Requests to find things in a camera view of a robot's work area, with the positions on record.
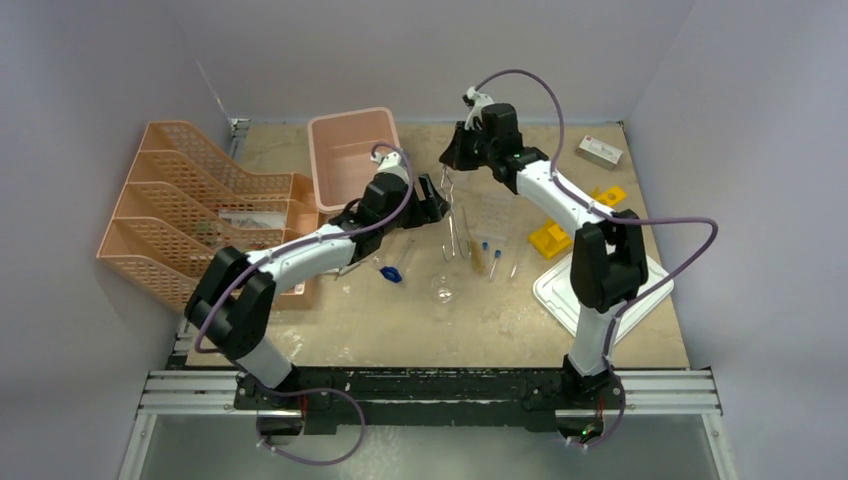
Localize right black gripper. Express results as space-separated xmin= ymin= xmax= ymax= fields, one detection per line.
xmin=443 ymin=122 xmax=499 ymax=172

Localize metal crucible tongs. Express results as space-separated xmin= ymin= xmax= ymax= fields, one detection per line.
xmin=440 ymin=165 xmax=471 ymax=263

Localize blue clamp clip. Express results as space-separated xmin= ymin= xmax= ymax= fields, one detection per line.
xmin=379 ymin=266 xmax=403 ymax=283

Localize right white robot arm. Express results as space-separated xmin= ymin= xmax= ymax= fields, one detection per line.
xmin=439 ymin=103 xmax=648 ymax=407

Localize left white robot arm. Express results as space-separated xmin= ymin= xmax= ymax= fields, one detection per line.
xmin=184 ymin=173 xmax=449 ymax=409

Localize clear glass tube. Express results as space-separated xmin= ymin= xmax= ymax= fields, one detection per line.
xmin=393 ymin=238 xmax=416 ymax=271

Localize clear plastic tube rack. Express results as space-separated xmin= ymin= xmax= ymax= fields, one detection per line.
xmin=474 ymin=194 xmax=514 ymax=242

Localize small glass beaker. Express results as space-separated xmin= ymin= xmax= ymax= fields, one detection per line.
xmin=431 ymin=273 xmax=456 ymax=304

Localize small white red box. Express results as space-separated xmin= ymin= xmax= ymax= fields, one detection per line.
xmin=575 ymin=135 xmax=624 ymax=170

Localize yellow test tube rack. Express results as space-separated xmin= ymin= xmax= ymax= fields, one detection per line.
xmin=527 ymin=186 xmax=628 ymax=260

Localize pink plastic bin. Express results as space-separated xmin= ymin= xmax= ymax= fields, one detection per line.
xmin=307 ymin=107 xmax=400 ymax=214

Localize orange compartment organizer tray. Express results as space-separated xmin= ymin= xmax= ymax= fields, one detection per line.
xmin=272 ymin=173 xmax=320 ymax=311

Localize white plastic tray lid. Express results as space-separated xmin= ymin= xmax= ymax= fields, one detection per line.
xmin=532 ymin=253 xmax=674 ymax=344

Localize orange mesh file rack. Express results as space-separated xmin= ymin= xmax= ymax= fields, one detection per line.
xmin=97 ymin=121 xmax=292 ymax=312

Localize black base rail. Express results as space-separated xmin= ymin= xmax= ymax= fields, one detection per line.
xmin=135 ymin=365 xmax=723 ymax=439

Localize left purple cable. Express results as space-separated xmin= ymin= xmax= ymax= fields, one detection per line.
xmin=193 ymin=141 xmax=417 ymax=466

